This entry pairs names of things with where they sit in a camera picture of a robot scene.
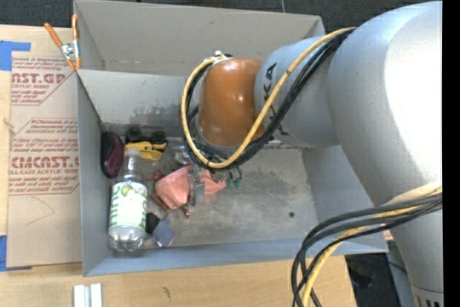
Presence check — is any pale grey metal gripper finger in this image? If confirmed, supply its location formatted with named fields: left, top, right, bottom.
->
left=188, top=180, right=206, bottom=208

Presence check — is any pink cloth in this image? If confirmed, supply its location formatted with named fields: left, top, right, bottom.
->
left=154, top=164, right=228, bottom=211

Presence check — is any grey metal bin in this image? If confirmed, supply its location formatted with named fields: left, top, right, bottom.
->
left=73, top=0, right=390, bottom=278

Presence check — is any red-brown rubber toy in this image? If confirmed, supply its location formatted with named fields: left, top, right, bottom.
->
left=142, top=169, right=192, bottom=221

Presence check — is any blue-grey block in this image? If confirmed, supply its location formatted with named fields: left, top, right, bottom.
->
left=152, top=218, right=177, bottom=249

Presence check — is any small black block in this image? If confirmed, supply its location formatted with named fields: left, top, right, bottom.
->
left=144, top=212, right=161, bottom=235

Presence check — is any yellow and black toy car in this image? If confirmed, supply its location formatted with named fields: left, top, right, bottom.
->
left=124, top=127, right=168, bottom=161

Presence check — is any clear plastic bottle green label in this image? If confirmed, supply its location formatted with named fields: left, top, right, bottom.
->
left=107, top=147, right=150, bottom=257

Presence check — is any dark purple computer mouse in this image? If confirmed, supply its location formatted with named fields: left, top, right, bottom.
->
left=100, top=131, right=126, bottom=180

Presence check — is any brown cardboard board red print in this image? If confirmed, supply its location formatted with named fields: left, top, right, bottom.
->
left=0, top=24, right=84, bottom=272

